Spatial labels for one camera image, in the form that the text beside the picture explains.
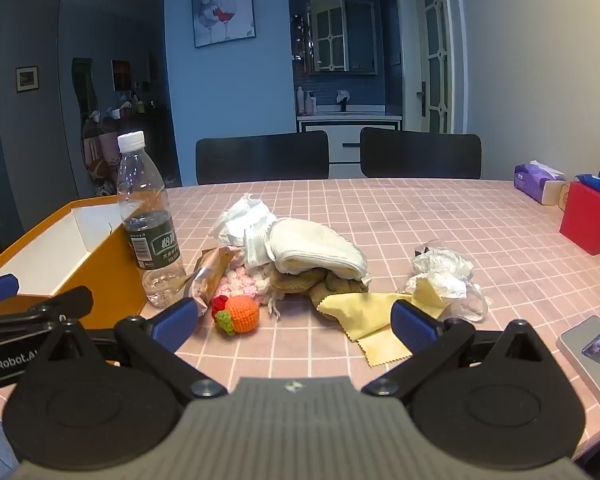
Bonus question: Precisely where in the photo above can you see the crumpled white tissue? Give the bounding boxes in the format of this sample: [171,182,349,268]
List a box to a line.
[209,193,281,268]

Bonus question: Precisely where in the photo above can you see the dark cabinet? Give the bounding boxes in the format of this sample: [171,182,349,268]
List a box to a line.
[100,104,182,189]

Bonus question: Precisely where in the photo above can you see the purple tissue pack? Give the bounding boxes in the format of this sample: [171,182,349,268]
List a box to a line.
[512,160,567,207]

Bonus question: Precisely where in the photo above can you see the crumpled clear plastic bag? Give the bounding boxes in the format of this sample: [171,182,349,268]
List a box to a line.
[405,240,492,324]

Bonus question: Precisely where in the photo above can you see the white towel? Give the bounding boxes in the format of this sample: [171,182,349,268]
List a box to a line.
[266,219,372,284]

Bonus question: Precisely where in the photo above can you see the dark framed picture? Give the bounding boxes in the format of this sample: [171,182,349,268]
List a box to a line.
[111,60,132,92]

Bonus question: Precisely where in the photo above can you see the hanging bags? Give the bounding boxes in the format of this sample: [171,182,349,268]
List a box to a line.
[80,110,123,197]

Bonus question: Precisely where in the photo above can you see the orange crocheted fruit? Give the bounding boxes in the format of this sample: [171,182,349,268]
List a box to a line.
[211,294,261,336]

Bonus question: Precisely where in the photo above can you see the small framed picture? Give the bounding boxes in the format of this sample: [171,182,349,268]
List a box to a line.
[15,66,40,93]

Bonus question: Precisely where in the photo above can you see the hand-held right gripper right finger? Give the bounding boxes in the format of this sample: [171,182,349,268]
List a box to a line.
[362,300,572,402]

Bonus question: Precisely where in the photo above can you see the grey flat box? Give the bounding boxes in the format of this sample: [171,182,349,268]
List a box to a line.
[555,315,600,422]

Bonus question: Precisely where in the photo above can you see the brown knitted cloth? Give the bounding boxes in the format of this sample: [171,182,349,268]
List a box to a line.
[270,267,371,322]

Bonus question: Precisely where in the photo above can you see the pink white knitted piece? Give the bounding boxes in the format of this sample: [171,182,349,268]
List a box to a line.
[215,261,274,307]

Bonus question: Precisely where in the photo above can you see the blue packet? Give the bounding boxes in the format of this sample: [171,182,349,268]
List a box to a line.
[574,173,600,197]

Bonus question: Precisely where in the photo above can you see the brown snack wrapper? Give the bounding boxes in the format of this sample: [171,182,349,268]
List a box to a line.
[187,246,237,314]

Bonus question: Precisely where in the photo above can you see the orange cardboard box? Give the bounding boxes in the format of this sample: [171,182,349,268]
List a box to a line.
[0,196,148,330]

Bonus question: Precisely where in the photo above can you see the white glass-pane door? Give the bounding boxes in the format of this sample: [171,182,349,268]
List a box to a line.
[392,0,468,136]

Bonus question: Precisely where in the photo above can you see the black chair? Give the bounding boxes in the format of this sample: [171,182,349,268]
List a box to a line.
[195,130,330,186]
[360,126,482,180]

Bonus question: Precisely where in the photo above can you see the red box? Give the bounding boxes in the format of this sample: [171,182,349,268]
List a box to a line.
[559,180,600,257]

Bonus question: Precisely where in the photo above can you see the white vanity cabinet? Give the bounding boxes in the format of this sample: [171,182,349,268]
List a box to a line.
[296,110,404,164]

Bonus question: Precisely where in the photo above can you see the wine glass wall picture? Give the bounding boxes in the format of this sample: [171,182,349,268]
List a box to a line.
[190,0,257,49]

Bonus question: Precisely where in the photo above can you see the wavy mirror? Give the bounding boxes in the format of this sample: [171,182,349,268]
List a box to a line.
[71,57,101,121]

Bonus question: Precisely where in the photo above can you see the yellow cleaning cloth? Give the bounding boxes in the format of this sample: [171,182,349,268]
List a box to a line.
[317,279,447,368]

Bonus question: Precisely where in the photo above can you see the clear plastic water bottle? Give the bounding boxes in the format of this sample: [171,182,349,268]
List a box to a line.
[116,130,188,310]

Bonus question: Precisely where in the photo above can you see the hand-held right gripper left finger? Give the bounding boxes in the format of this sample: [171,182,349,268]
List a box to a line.
[27,297,228,401]

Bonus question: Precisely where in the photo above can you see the wall mirror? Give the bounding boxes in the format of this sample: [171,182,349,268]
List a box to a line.
[308,0,379,76]

